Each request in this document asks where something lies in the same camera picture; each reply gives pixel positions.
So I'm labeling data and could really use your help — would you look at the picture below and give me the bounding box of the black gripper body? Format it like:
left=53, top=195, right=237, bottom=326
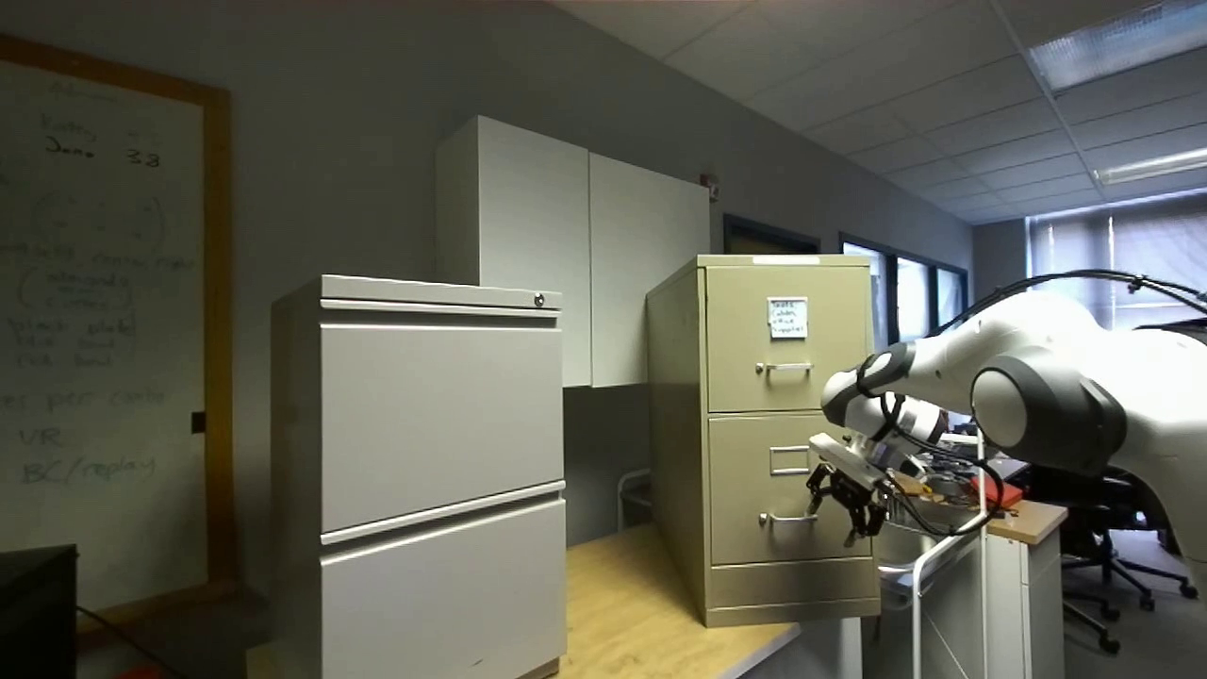
left=806, top=432, right=902, bottom=513

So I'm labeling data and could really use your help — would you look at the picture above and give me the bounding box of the silver drawer handle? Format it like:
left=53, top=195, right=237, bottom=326
left=751, top=359, right=820, bottom=394
left=756, top=501, right=823, bottom=532

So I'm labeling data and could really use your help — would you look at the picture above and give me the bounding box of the beige file drawer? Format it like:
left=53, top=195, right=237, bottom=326
left=706, top=411, right=874, bottom=570
left=706, top=264, right=878, bottom=415

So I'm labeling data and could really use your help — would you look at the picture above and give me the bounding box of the silver lower drawer label holder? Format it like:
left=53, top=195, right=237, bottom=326
left=765, top=442, right=820, bottom=478

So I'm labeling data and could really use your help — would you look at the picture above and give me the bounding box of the beige metal file cabinet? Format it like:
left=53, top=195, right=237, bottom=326
left=645, top=253, right=882, bottom=630

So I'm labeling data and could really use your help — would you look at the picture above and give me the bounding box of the white paper drawer label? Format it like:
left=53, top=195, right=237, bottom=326
left=765, top=294, right=815, bottom=345

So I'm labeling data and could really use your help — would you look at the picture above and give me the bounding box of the grey lateral file cabinet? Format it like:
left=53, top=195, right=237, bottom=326
left=269, top=272, right=575, bottom=679

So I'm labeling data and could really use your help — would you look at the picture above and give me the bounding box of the grey stand wooden top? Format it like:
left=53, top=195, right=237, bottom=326
left=978, top=497, right=1074, bottom=679

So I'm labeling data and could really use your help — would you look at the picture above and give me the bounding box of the black office chair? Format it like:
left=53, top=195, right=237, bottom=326
left=1004, top=463, right=1200, bottom=658

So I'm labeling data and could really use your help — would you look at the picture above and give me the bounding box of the large window with blinds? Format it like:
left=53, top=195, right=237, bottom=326
left=1021, top=195, right=1207, bottom=331

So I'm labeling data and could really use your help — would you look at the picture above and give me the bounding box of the narrow ceiling light panel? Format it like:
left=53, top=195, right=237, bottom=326
left=1092, top=145, right=1207, bottom=193

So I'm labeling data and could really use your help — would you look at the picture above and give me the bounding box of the large ceiling light panel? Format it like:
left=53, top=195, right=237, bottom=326
left=1021, top=0, right=1207, bottom=95

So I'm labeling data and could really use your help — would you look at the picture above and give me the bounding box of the wood framed whiteboard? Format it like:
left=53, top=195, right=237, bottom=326
left=0, top=33, right=237, bottom=621

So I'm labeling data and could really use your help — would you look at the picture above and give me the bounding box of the black box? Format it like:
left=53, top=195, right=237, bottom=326
left=0, top=538, right=83, bottom=679

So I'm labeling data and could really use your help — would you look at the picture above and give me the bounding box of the white metal tube frame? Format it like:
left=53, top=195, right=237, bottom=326
left=907, top=506, right=995, bottom=679

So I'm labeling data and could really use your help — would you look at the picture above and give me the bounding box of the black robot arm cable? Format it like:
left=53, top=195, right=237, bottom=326
left=973, top=264, right=1207, bottom=331

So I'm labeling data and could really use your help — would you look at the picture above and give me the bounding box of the white wall cabinet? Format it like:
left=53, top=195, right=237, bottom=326
left=433, top=113, right=717, bottom=394

